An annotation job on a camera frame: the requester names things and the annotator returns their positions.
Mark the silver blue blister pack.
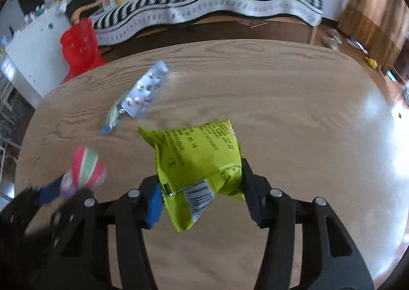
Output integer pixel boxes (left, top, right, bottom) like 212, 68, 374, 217
122, 60, 169, 119

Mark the wooden table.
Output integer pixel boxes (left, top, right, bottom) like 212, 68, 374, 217
14, 39, 406, 290

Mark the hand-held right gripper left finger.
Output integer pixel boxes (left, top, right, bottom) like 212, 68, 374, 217
48, 176, 165, 290

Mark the red plastic bag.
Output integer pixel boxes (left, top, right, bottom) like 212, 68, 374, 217
60, 18, 107, 84

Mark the wooden sofa frame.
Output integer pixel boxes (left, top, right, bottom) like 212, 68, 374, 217
71, 0, 324, 46

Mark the brown curtain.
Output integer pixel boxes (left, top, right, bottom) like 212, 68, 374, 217
339, 0, 409, 70

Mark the lime green snack packet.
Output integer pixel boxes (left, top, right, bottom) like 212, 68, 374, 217
138, 118, 246, 232

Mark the white paper sheet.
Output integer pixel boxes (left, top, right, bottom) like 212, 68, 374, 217
347, 38, 368, 54

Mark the beige slipper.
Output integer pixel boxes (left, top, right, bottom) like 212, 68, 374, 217
321, 36, 339, 51
326, 29, 343, 44

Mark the white wire rack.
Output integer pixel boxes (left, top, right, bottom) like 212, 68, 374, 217
0, 79, 20, 182

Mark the pink green striped packet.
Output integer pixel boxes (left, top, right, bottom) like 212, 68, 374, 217
61, 146, 107, 199

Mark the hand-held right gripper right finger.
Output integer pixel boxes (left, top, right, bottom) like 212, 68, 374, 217
240, 158, 374, 290

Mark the white cabinet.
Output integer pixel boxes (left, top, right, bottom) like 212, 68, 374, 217
0, 6, 75, 108

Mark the blue green sachet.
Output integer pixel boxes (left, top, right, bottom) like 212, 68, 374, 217
101, 92, 131, 135

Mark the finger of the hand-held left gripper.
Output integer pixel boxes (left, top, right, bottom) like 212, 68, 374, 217
56, 187, 94, 211
19, 175, 67, 211

